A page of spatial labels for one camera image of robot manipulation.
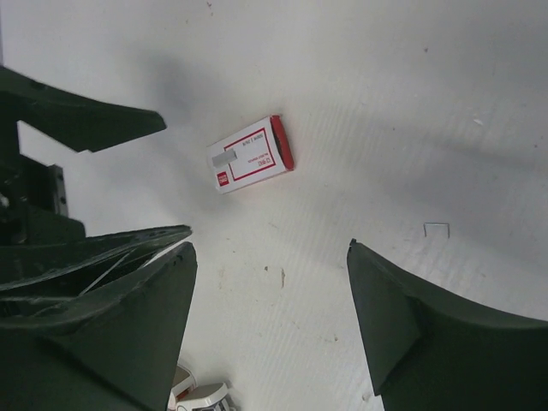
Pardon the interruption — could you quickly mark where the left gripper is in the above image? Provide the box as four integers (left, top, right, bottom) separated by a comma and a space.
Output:
1, 66, 192, 291

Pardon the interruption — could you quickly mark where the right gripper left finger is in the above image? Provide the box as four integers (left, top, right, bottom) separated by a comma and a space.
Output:
1, 242, 198, 410

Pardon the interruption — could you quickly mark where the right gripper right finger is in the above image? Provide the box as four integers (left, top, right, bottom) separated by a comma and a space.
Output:
347, 241, 547, 410

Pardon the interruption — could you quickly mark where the pink white stapler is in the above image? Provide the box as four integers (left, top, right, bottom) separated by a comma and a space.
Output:
168, 365, 196, 409

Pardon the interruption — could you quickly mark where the loose single staple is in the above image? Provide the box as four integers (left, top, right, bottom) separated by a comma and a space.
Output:
423, 222, 450, 238

